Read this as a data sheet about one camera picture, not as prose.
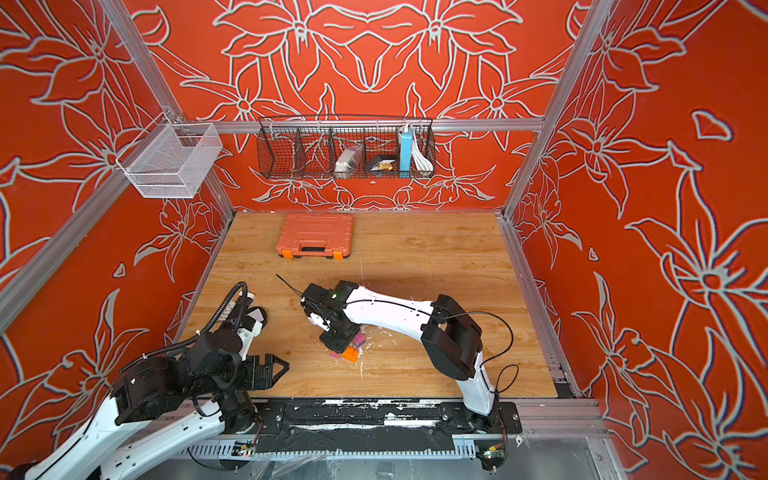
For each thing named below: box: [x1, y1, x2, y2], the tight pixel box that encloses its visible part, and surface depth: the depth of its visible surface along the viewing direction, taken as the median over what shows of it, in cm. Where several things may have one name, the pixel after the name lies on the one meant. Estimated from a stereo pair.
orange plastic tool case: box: [276, 213, 353, 260], surface depth 109 cm
